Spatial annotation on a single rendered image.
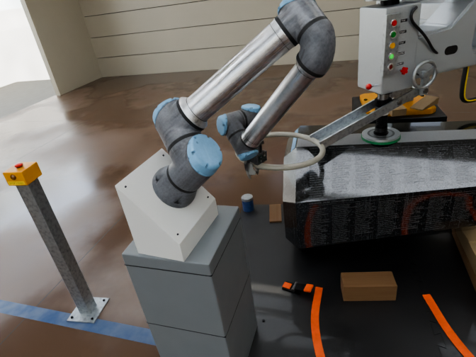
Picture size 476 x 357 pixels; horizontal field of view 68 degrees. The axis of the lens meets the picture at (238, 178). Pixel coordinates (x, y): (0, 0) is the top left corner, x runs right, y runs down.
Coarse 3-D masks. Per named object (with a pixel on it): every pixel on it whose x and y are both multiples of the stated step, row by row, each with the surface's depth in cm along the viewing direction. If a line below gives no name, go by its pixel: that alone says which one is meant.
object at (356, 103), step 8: (352, 104) 316; (360, 104) 297; (440, 112) 261; (392, 120) 262; (400, 120) 261; (408, 120) 260; (416, 120) 258; (424, 120) 257; (432, 120) 256; (440, 120) 255
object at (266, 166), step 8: (272, 136) 213; (280, 136) 214; (288, 136) 212; (296, 136) 210; (304, 136) 206; (320, 144) 193; (320, 152) 184; (240, 160) 184; (312, 160) 176; (264, 168) 174; (272, 168) 173; (280, 168) 172; (288, 168) 172; (296, 168) 173
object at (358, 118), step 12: (408, 96) 197; (360, 108) 204; (372, 108) 207; (384, 108) 196; (336, 120) 203; (348, 120) 206; (360, 120) 195; (372, 120) 197; (324, 132) 204; (336, 132) 193; (348, 132) 196; (324, 144) 194
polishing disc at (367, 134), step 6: (366, 132) 213; (372, 132) 212; (390, 132) 209; (396, 132) 208; (366, 138) 207; (372, 138) 206; (378, 138) 204; (384, 138) 203; (390, 138) 202; (396, 138) 202
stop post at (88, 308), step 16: (16, 176) 180; (32, 176) 184; (32, 192) 187; (32, 208) 192; (48, 208) 198; (48, 224) 197; (48, 240) 203; (64, 240) 210; (64, 256) 209; (64, 272) 215; (80, 272) 223; (80, 288) 222; (80, 304) 228; (96, 304) 238; (80, 320) 228
